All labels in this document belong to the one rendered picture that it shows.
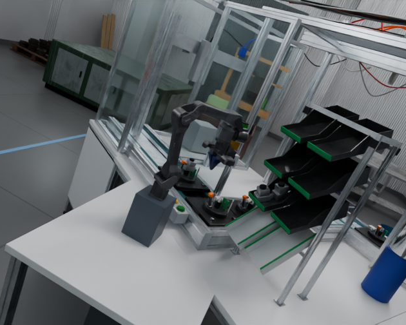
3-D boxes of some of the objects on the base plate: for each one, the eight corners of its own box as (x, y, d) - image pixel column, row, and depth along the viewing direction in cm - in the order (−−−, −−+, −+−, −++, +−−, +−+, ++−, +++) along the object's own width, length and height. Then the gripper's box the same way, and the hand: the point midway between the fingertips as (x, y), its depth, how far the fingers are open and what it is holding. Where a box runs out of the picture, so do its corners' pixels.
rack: (280, 307, 143) (383, 136, 119) (229, 249, 169) (305, 100, 145) (308, 300, 156) (406, 144, 132) (258, 247, 182) (332, 110, 158)
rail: (197, 250, 157) (206, 231, 154) (127, 160, 220) (133, 144, 217) (206, 249, 161) (215, 231, 157) (135, 160, 224) (140, 146, 221)
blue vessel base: (380, 305, 178) (410, 265, 170) (356, 284, 189) (381, 245, 181) (392, 301, 188) (421, 262, 180) (368, 280, 199) (394, 244, 191)
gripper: (207, 128, 153) (194, 158, 158) (232, 147, 140) (216, 179, 145) (218, 131, 157) (205, 160, 162) (242, 149, 144) (227, 180, 149)
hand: (213, 162), depth 153 cm, fingers closed
